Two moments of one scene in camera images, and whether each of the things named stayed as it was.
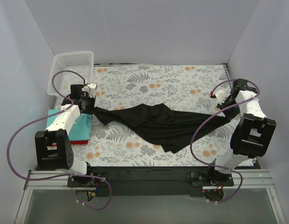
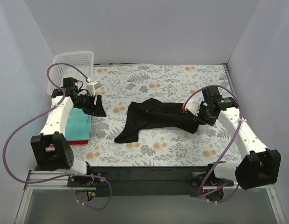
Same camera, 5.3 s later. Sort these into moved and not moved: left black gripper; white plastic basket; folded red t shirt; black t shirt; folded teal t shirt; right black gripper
Moved: black t shirt; right black gripper
Not moved: white plastic basket; left black gripper; folded teal t shirt; folded red t shirt
